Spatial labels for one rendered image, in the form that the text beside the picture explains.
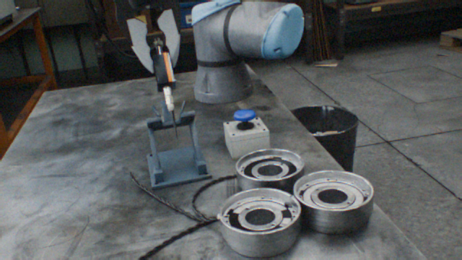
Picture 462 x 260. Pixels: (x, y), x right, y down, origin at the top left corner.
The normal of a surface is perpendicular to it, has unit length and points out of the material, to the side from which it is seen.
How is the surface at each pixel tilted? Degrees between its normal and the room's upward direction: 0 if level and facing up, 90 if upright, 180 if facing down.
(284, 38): 97
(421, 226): 0
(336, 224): 90
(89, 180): 0
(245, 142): 90
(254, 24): 74
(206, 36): 90
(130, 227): 0
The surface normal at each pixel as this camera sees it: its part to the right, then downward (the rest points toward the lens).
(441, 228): -0.09, -0.92
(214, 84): -0.25, 0.11
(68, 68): 0.19, 0.36
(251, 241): -0.25, 0.40
